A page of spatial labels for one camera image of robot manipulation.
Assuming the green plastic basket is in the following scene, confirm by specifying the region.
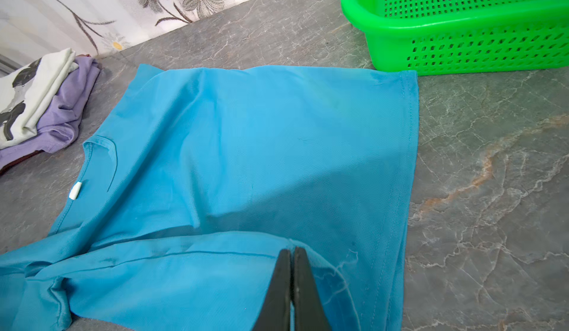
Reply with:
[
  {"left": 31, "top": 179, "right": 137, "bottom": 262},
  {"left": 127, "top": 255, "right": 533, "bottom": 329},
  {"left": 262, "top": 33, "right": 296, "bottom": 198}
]
[{"left": 340, "top": 0, "right": 568, "bottom": 76}]

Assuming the purple folded t-shirt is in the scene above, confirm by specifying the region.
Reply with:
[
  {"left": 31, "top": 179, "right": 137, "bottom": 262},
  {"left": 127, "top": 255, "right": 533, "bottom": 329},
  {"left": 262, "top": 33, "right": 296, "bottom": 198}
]
[{"left": 1, "top": 55, "right": 101, "bottom": 172}]

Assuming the white printed folded t-shirt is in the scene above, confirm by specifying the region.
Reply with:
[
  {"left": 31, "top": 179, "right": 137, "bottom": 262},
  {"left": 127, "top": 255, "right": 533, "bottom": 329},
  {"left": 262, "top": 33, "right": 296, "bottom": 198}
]
[{"left": 1, "top": 48, "right": 77, "bottom": 149}]

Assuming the teal blue t-shirt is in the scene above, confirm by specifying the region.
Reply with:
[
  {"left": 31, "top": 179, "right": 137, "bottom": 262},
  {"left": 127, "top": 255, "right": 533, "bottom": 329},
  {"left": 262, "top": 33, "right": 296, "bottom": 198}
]
[{"left": 1, "top": 64, "right": 419, "bottom": 330}]

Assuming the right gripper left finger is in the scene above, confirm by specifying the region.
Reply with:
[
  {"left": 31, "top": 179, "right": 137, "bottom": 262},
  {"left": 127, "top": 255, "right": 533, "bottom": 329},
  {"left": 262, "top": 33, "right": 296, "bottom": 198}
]
[{"left": 252, "top": 250, "right": 292, "bottom": 331}]

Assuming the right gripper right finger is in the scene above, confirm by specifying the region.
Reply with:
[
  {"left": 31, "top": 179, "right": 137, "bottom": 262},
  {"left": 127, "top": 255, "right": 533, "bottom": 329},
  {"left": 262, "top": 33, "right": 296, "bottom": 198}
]
[{"left": 291, "top": 247, "right": 331, "bottom": 331}]

